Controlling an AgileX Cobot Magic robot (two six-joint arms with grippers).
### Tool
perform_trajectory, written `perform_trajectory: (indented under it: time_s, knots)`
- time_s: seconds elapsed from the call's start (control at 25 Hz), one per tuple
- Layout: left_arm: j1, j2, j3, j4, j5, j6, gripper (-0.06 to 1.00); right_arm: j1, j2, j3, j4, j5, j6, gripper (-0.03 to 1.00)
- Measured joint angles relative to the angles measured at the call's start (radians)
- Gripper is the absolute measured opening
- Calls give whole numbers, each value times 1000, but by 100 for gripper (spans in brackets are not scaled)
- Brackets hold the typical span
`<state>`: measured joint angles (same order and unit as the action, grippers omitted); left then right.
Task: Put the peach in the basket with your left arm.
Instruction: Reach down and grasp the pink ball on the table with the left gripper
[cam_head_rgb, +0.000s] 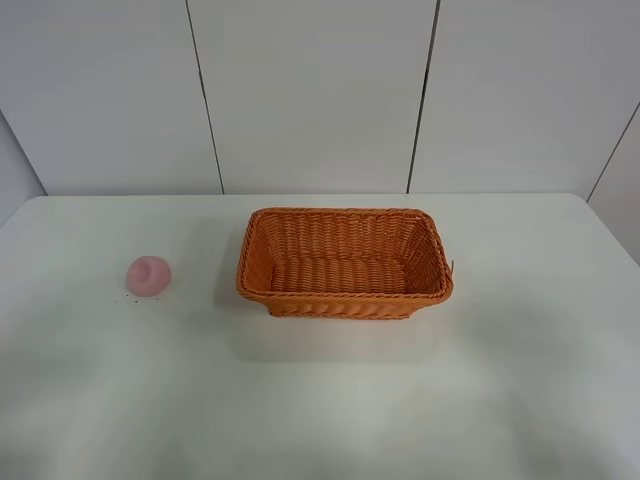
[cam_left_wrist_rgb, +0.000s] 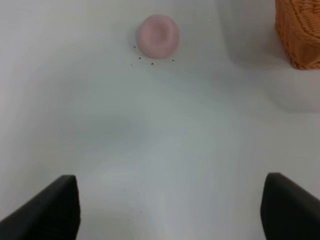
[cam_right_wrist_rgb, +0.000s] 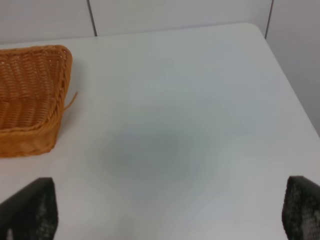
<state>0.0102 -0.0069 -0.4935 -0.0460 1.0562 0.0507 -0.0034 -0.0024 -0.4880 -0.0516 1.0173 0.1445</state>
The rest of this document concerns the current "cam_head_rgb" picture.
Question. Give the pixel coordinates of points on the orange wicker basket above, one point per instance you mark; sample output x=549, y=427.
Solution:
x=353, y=263

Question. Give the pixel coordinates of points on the pink peach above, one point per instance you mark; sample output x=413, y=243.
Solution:
x=148, y=276

